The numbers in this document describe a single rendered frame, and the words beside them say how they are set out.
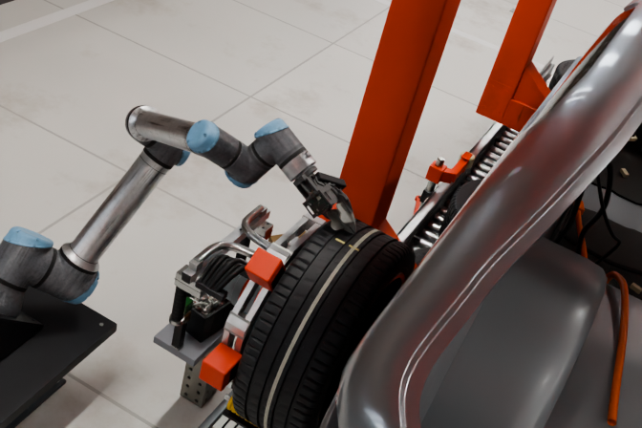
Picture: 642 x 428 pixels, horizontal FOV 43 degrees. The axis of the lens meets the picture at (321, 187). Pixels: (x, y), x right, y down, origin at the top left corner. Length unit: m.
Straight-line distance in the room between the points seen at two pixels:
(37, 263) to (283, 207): 1.74
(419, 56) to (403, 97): 0.14
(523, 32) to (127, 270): 2.30
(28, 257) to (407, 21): 1.45
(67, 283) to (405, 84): 1.32
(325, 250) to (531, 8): 2.49
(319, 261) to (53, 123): 2.76
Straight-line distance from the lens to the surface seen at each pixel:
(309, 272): 2.13
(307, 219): 2.35
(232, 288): 2.44
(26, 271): 2.89
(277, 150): 2.20
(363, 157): 2.66
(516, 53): 4.45
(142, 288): 3.67
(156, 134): 2.50
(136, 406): 3.24
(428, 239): 3.97
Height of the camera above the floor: 2.50
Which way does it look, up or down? 34 degrees down
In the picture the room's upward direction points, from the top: 16 degrees clockwise
